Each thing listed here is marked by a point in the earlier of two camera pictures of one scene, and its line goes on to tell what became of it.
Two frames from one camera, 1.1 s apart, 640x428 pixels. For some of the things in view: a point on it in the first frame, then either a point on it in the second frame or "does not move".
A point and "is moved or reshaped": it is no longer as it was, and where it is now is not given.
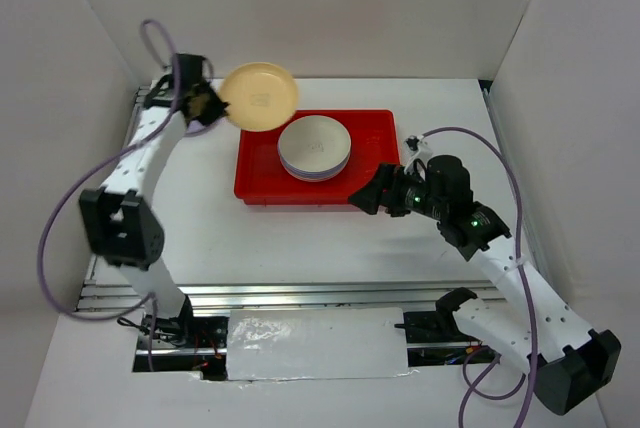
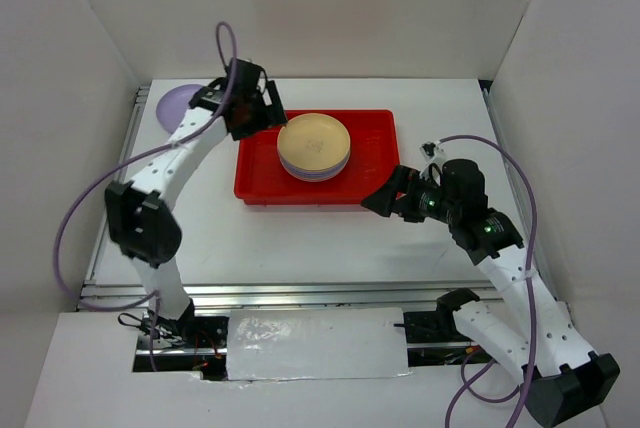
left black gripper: (220, 109) to (241, 131)
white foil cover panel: (290, 344) does not move
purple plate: (314, 176) does not move
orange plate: (261, 96) is moved or reshaped
